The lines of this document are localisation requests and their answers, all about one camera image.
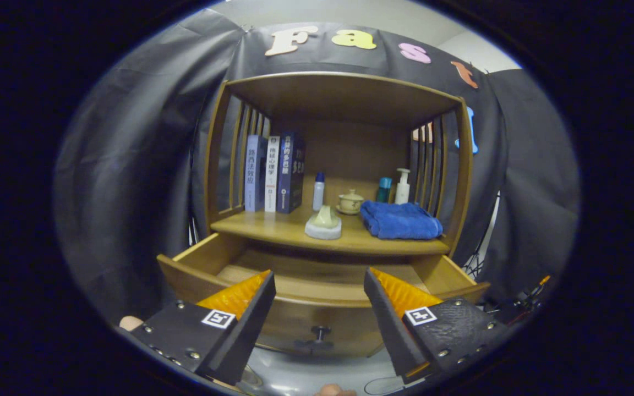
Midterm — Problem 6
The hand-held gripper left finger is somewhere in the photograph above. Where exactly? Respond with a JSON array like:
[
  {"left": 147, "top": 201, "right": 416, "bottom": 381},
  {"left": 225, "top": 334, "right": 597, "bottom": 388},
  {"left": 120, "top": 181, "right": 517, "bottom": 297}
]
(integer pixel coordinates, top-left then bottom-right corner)
[{"left": 128, "top": 270, "right": 276, "bottom": 386}]

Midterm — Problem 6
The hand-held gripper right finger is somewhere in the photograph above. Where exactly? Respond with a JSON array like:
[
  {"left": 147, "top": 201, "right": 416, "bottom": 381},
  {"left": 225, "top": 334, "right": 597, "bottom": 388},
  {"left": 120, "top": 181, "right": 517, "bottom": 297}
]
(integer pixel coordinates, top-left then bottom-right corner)
[{"left": 364, "top": 268, "right": 516, "bottom": 384}]

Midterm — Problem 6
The wooden drawer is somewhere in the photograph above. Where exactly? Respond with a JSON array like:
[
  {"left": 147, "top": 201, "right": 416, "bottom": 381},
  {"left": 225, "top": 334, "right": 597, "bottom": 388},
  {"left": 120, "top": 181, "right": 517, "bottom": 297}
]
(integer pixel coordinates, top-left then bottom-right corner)
[{"left": 156, "top": 232, "right": 491, "bottom": 357}]

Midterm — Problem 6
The green-handled white scrub brush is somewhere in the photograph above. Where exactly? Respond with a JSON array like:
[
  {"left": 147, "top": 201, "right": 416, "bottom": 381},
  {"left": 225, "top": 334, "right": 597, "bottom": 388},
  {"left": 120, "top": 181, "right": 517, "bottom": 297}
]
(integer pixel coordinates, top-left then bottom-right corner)
[{"left": 304, "top": 205, "right": 343, "bottom": 240}]

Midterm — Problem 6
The wooden countertop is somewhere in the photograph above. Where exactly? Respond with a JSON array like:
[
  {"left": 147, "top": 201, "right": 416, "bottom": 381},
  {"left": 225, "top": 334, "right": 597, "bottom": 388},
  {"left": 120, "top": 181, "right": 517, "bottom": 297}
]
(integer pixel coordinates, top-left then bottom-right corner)
[{"left": 210, "top": 203, "right": 452, "bottom": 256}]

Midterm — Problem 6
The wooden cabinet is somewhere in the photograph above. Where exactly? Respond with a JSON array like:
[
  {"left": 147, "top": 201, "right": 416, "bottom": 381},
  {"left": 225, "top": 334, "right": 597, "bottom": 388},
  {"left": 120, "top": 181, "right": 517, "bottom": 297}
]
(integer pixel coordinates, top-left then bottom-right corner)
[{"left": 203, "top": 71, "right": 474, "bottom": 259}]

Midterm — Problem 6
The blue towel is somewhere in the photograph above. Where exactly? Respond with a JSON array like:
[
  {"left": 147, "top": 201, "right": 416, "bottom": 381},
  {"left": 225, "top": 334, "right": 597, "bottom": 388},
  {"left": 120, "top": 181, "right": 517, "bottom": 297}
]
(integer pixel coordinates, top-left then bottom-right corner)
[{"left": 359, "top": 200, "right": 444, "bottom": 240}]

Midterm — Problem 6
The black backdrop stand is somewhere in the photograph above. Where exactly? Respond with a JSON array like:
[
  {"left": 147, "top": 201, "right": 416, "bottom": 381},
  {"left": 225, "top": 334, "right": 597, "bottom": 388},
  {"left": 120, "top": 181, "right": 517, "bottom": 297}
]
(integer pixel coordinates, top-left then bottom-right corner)
[{"left": 460, "top": 190, "right": 502, "bottom": 281}]

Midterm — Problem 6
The black orange device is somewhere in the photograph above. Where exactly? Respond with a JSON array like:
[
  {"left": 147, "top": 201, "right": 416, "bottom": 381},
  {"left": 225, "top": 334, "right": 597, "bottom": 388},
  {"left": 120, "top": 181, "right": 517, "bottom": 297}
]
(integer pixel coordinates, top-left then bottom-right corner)
[{"left": 482, "top": 274, "right": 552, "bottom": 326}]

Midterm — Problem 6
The beige lidded teacup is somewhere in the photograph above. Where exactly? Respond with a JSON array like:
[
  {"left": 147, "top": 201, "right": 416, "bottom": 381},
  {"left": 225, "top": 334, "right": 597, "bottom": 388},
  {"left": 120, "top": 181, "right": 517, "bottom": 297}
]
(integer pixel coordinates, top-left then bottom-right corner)
[{"left": 336, "top": 189, "right": 365, "bottom": 216}]

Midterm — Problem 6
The white pump bottle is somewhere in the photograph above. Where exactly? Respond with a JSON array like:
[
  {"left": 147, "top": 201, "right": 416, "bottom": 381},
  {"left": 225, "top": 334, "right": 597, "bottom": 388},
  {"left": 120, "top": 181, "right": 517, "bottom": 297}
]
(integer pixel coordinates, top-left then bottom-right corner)
[{"left": 395, "top": 168, "right": 411, "bottom": 205}]

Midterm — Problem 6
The white bottle blue cap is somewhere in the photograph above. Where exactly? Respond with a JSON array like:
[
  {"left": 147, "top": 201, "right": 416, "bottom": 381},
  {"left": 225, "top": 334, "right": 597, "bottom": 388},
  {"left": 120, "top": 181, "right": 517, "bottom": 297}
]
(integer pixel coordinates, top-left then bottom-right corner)
[{"left": 312, "top": 172, "right": 325, "bottom": 212}]

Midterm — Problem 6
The light blue book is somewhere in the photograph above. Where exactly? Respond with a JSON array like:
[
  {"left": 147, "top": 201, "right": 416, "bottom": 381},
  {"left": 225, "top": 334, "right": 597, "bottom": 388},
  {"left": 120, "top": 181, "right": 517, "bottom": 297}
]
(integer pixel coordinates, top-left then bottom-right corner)
[{"left": 244, "top": 135, "right": 268, "bottom": 213}]

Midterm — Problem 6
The white book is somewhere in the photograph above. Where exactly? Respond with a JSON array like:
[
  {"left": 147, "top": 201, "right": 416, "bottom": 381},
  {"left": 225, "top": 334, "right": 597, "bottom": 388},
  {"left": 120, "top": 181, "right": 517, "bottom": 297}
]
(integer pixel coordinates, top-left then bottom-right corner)
[{"left": 264, "top": 136, "right": 281, "bottom": 213}]

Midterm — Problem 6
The dark blue book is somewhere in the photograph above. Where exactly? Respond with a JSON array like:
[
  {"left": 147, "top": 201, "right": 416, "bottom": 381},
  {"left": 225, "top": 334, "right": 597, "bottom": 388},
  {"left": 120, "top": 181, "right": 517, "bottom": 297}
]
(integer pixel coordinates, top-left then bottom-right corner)
[{"left": 276, "top": 131, "right": 305, "bottom": 215}]

